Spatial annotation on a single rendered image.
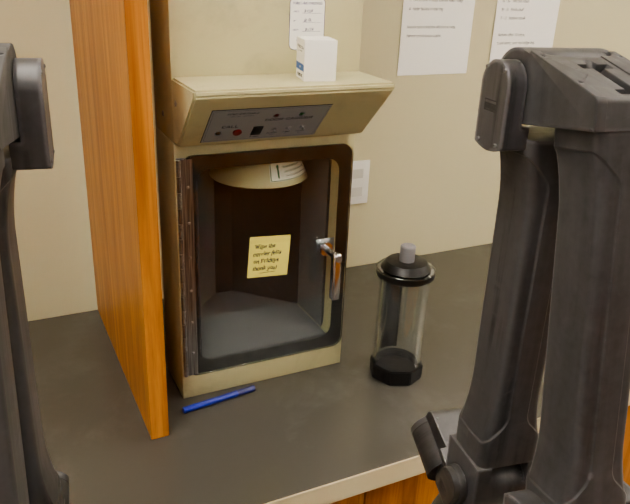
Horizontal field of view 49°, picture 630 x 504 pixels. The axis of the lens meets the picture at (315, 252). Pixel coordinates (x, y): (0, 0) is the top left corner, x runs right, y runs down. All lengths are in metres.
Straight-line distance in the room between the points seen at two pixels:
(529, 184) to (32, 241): 1.18
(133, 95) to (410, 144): 1.00
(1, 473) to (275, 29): 0.82
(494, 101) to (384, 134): 1.22
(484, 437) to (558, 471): 0.11
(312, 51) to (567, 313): 0.64
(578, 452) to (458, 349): 0.93
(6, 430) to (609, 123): 0.42
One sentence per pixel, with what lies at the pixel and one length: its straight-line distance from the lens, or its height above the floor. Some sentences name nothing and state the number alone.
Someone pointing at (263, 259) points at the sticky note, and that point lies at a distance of 1.20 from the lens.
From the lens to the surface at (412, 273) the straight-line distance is 1.24.
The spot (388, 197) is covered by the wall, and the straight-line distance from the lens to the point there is 1.83.
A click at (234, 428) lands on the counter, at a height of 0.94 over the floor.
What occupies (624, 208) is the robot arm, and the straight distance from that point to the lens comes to 0.52.
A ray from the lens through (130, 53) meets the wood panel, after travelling 0.96.
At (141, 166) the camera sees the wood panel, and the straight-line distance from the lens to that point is 0.99.
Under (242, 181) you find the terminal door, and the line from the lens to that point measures 1.13.
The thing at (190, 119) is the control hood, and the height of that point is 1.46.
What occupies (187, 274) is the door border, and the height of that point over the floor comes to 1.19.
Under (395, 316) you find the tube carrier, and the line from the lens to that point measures 1.27.
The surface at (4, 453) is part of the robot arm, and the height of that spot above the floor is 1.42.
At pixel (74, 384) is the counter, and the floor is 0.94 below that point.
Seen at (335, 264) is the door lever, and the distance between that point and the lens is 1.20.
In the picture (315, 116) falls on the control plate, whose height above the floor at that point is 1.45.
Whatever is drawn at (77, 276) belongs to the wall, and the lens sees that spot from 1.61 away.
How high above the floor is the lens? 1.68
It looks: 23 degrees down
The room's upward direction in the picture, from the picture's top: 3 degrees clockwise
